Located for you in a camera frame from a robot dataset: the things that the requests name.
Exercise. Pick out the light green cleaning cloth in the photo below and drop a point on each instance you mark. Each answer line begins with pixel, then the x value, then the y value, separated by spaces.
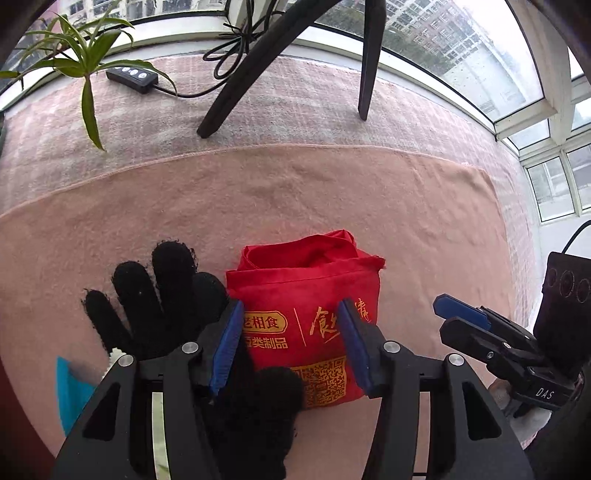
pixel 159 415

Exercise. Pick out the red fabric bag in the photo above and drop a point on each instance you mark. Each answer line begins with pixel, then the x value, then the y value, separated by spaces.
pixel 291 293

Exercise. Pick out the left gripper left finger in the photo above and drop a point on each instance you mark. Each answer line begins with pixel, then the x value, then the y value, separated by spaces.
pixel 113 437

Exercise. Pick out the black knit glove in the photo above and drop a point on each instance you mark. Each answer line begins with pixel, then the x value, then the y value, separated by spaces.
pixel 249 414

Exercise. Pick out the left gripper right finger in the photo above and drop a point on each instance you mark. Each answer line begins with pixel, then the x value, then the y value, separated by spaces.
pixel 437 420

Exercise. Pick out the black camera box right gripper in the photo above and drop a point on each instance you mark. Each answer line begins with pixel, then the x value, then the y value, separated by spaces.
pixel 562 327

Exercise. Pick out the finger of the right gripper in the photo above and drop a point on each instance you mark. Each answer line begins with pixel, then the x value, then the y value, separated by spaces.
pixel 480 343
pixel 447 307

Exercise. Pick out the potted spider plant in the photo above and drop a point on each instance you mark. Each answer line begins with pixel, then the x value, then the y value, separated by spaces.
pixel 78 52

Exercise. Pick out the blue collapsible silicone funnel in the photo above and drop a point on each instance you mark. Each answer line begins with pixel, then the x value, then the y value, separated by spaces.
pixel 72 395

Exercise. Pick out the black inline remote controller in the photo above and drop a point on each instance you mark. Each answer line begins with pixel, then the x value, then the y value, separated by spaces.
pixel 136 79

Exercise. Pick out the right white gloved hand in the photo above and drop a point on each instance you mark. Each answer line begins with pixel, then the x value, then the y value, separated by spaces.
pixel 525 426

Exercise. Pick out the pink towel mat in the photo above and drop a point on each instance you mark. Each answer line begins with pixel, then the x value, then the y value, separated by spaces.
pixel 437 224

